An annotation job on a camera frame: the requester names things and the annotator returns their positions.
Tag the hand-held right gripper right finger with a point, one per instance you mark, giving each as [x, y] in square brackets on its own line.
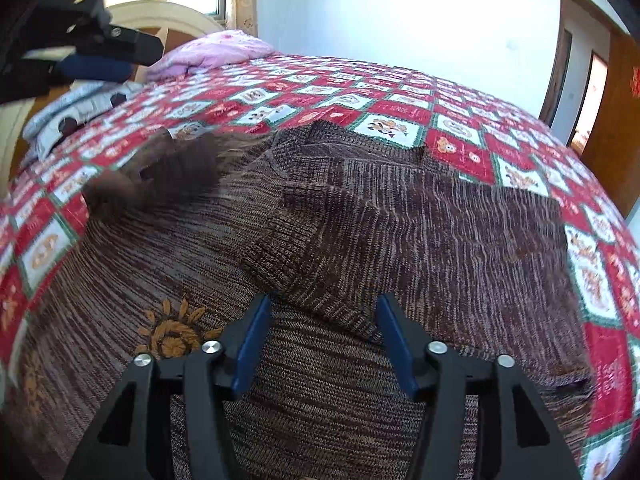
[397, 345]

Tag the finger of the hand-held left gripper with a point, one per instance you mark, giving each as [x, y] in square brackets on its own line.
[135, 45]
[95, 67]

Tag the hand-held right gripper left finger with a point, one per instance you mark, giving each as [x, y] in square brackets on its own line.
[252, 340]

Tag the brown knitted sweater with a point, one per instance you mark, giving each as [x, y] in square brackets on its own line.
[380, 230]

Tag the grey white printed pillow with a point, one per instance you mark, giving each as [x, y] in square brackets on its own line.
[80, 110]

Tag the cream wooden headboard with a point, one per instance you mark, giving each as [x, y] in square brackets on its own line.
[165, 10]

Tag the pink pillow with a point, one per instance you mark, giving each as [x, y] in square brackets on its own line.
[215, 52]

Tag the red checked printed blanket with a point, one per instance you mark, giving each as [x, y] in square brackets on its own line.
[390, 110]

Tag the brown wooden door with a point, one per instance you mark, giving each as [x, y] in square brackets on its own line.
[612, 110]

